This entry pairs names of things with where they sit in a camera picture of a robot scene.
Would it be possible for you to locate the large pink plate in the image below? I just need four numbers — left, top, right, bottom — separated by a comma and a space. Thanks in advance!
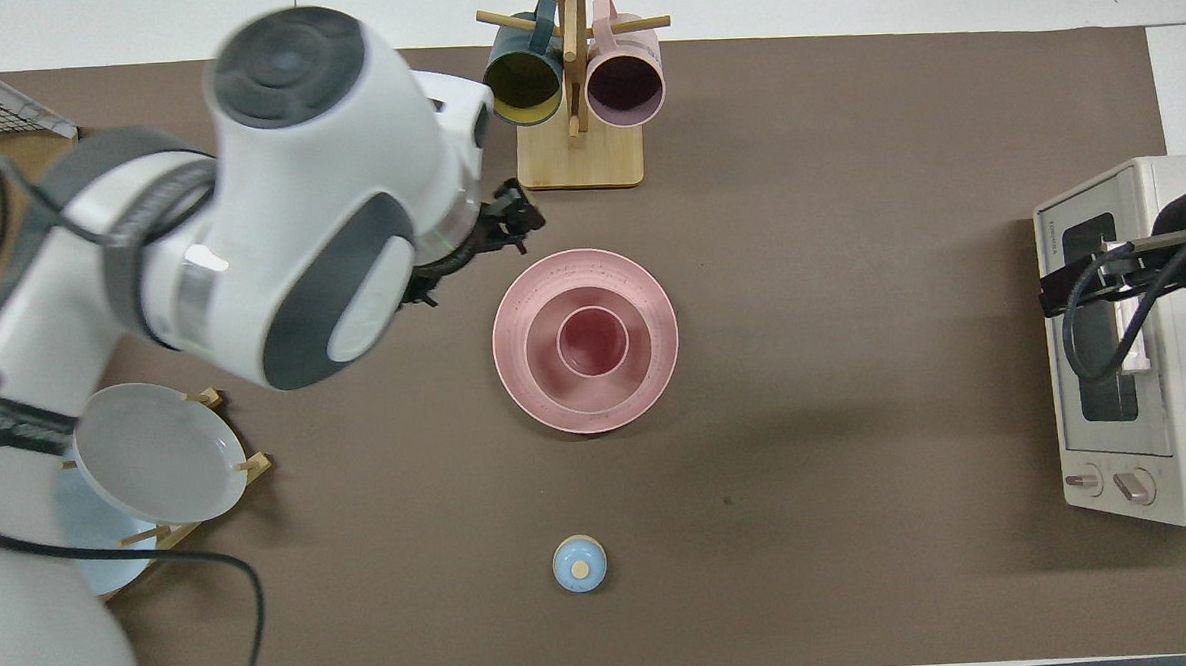
488, 245, 683, 439

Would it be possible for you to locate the brown table mat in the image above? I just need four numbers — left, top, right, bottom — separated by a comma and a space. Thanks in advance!
0, 15, 1186, 666

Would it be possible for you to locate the wooden mug tree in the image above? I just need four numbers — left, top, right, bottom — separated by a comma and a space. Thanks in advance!
475, 0, 679, 194

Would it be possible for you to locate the pink plastic cup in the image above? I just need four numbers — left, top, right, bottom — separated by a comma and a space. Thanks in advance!
555, 304, 632, 381

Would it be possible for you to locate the dark green mug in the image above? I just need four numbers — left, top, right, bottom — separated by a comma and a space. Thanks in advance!
478, 0, 567, 129

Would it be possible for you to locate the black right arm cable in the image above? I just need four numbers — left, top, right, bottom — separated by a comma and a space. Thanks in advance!
1057, 217, 1186, 415

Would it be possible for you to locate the grey plate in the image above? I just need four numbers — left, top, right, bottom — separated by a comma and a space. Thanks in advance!
71, 378, 252, 529

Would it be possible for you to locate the beige toaster oven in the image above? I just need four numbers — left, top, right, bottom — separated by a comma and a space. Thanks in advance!
1032, 154, 1186, 532

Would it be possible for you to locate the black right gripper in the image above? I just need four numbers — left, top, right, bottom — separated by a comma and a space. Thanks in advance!
1037, 230, 1186, 319

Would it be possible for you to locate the pink mug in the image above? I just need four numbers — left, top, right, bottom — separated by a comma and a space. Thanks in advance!
581, 0, 667, 130

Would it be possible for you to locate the wooden plate rack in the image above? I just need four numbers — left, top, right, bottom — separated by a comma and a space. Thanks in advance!
85, 385, 278, 606

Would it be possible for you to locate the light blue plate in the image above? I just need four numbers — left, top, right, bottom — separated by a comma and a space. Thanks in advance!
53, 460, 161, 599

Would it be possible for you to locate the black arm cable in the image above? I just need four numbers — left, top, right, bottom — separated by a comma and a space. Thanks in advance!
1057, 217, 1186, 415
0, 498, 268, 666

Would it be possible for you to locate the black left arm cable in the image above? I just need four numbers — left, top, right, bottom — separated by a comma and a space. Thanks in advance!
0, 498, 268, 666

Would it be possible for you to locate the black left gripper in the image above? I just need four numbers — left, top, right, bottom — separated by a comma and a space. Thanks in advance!
396, 177, 550, 308

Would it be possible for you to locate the wire basket white liner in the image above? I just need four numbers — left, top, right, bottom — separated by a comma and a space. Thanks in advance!
0, 45, 78, 142

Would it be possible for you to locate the small pink bowl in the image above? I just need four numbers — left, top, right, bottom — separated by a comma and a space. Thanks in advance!
522, 284, 655, 417

